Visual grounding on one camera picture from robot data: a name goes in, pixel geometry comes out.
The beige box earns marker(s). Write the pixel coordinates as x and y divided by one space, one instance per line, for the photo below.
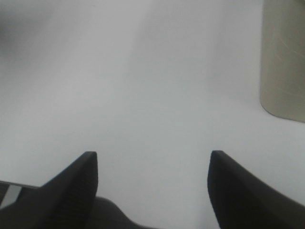
282 75

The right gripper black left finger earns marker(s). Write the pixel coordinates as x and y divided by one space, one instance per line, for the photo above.
64 202

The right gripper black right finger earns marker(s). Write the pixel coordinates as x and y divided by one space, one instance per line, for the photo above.
242 201

